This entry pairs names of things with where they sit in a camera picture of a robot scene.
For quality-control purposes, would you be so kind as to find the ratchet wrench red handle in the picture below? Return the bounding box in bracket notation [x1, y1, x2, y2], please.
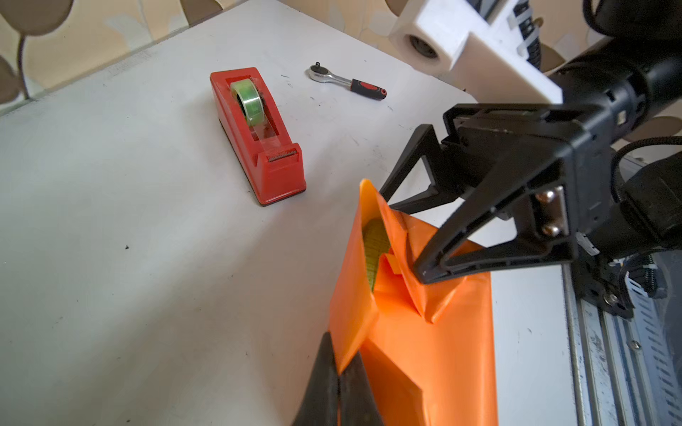
[307, 62, 387, 100]

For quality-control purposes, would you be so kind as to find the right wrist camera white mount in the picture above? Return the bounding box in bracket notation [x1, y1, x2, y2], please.
[389, 1, 563, 104]

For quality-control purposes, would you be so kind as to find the green gift box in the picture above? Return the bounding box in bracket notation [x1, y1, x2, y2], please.
[362, 218, 391, 291]

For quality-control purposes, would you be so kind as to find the aluminium front rail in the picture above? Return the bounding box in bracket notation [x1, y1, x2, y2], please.
[562, 254, 681, 425]

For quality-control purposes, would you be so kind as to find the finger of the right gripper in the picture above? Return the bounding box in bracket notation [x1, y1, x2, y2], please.
[377, 123, 465, 215]

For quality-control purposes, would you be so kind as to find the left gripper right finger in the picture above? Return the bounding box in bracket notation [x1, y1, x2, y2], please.
[339, 353, 384, 426]

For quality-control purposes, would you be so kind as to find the red tape dispenser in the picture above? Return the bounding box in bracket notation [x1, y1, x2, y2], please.
[210, 67, 307, 206]

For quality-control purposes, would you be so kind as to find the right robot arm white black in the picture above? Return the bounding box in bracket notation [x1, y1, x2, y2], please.
[381, 1, 681, 319]

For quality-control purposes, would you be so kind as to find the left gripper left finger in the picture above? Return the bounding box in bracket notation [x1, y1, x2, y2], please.
[292, 332, 339, 426]

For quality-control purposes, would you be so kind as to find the yellow orange wrapping paper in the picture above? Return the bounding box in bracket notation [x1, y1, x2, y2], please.
[330, 180, 498, 425]

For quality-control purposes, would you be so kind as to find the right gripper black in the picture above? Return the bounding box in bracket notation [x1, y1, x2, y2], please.
[413, 39, 681, 284]

